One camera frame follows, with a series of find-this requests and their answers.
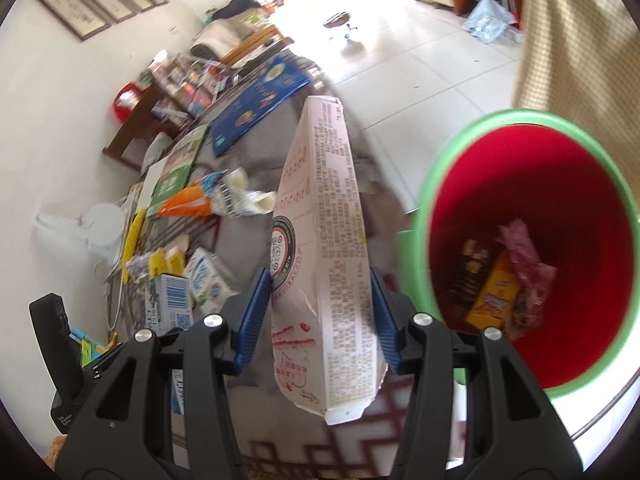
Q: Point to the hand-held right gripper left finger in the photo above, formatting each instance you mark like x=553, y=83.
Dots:
x=252, y=320

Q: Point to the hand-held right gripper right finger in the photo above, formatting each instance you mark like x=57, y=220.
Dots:
x=386, y=325

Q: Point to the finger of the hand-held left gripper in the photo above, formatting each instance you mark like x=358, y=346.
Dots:
x=50, y=340

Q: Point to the white milk carton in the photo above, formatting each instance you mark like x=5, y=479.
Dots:
x=207, y=275

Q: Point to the blue and white toothpaste box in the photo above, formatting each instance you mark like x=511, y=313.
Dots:
x=170, y=300

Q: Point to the small brown box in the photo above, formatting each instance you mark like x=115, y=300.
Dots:
x=467, y=275

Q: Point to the yellow label box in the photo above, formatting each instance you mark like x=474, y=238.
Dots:
x=162, y=262

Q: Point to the yellow juice box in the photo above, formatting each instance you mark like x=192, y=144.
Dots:
x=492, y=295

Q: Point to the patterned paper cup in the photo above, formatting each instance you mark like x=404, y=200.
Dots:
x=237, y=195

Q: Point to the pink and white long carton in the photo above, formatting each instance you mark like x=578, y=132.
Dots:
x=320, y=210

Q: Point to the red bin with green rim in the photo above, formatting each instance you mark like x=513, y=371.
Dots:
x=465, y=220

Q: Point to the orange snack wrapper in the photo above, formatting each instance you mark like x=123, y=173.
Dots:
x=187, y=200

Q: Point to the pink plastic bag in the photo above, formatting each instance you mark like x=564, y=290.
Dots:
x=525, y=265

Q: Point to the colourful plastic toy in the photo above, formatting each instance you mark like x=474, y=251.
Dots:
x=87, y=347

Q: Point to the yellow ridged plastic strip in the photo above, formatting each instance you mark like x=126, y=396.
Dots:
x=132, y=237

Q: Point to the green textbook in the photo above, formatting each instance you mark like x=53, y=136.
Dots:
x=177, y=165

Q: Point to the grey seat cushion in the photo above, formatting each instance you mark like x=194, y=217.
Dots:
x=155, y=150

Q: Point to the blue book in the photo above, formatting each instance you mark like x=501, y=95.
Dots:
x=255, y=100

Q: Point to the dark wooden chair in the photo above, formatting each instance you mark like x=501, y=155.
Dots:
x=135, y=120

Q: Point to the red plastic tub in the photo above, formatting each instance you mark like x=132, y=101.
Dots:
x=125, y=102

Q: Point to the wooden coffee table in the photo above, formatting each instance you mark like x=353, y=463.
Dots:
x=260, y=45

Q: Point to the sofa with blankets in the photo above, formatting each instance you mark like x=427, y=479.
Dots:
x=220, y=35

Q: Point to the round rolling stool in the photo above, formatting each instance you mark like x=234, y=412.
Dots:
x=337, y=20

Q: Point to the light blue plastic bag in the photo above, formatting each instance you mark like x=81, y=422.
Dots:
x=487, y=20

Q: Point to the beige checked cloth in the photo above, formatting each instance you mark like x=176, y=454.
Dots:
x=565, y=35

